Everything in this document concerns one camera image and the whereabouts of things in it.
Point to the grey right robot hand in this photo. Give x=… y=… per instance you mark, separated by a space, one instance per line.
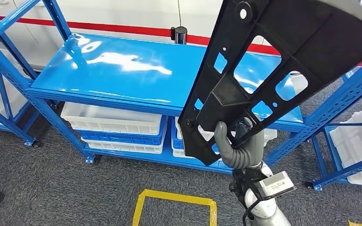
x=255 y=146

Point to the black plastic frame part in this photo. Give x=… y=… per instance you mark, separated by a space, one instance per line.
x=324 y=46

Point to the blue plastic bin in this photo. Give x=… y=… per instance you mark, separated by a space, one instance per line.
x=121 y=138
x=177 y=143

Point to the white car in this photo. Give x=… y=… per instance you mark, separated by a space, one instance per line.
x=121 y=15

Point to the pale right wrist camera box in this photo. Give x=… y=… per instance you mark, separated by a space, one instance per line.
x=276 y=184

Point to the black barrier post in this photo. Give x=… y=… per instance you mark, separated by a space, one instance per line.
x=179 y=35

